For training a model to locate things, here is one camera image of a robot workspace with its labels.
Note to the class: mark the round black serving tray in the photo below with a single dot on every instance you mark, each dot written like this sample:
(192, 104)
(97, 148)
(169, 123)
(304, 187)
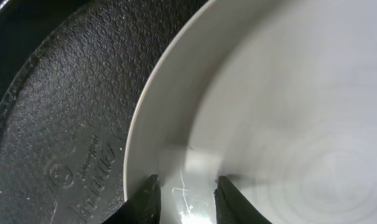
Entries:
(71, 73)

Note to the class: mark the grey round plate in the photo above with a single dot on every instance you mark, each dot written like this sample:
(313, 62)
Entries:
(280, 97)

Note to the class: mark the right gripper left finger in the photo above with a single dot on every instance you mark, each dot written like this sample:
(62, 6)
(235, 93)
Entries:
(143, 208)

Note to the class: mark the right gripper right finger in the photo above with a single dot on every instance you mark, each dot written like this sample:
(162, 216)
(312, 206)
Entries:
(232, 207)

